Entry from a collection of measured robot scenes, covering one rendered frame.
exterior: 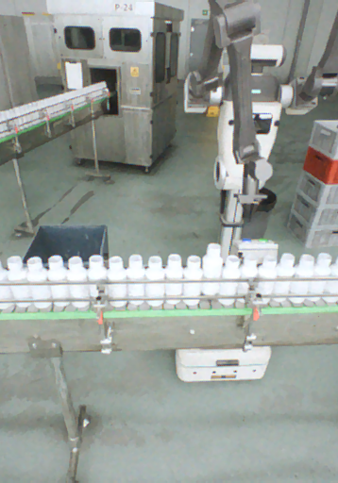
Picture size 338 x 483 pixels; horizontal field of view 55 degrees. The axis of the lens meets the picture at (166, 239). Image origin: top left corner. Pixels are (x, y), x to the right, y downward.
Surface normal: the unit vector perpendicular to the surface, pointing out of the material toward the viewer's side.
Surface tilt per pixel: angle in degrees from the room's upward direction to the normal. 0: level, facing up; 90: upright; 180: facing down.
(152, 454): 0
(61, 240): 90
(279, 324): 90
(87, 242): 90
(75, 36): 90
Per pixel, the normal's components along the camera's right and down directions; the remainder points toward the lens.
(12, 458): 0.03, -0.84
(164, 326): 0.06, 0.55
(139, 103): -0.25, 0.52
